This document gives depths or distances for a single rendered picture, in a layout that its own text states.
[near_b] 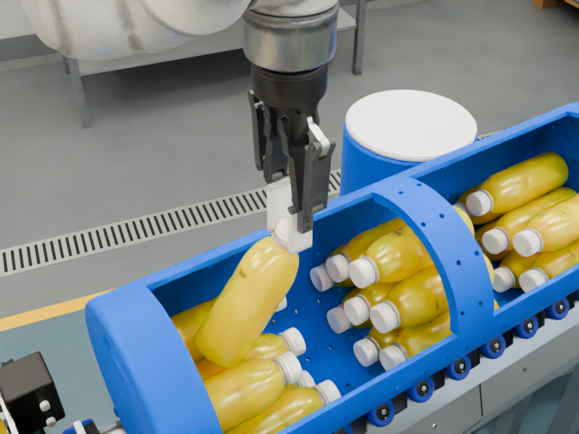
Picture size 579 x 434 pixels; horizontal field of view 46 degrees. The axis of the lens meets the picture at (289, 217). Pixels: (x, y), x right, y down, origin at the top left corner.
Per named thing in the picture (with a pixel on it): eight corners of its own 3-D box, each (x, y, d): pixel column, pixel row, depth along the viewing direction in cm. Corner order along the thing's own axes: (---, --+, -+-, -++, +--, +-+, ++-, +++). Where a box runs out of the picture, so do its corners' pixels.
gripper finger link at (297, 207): (307, 105, 70) (314, 108, 69) (317, 200, 76) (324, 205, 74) (275, 116, 68) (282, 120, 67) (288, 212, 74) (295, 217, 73)
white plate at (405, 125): (320, 128, 142) (320, 133, 143) (441, 173, 130) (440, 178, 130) (385, 77, 159) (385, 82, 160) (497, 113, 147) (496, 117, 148)
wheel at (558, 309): (566, 288, 113) (557, 288, 115) (548, 300, 111) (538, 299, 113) (574, 313, 113) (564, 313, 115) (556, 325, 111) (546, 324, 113)
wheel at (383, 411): (391, 390, 97) (383, 388, 99) (366, 405, 95) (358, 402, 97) (401, 418, 97) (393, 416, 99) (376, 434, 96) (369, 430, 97)
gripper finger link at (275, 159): (271, 113, 69) (264, 104, 70) (262, 187, 77) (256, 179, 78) (303, 102, 70) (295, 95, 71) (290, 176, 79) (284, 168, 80)
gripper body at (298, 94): (346, 63, 64) (341, 144, 70) (297, 30, 70) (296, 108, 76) (280, 83, 61) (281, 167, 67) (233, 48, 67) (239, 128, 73)
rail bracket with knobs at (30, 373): (72, 431, 102) (58, 390, 95) (24, 455, 99) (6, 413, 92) (52, 386, 108) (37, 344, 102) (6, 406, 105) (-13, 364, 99)
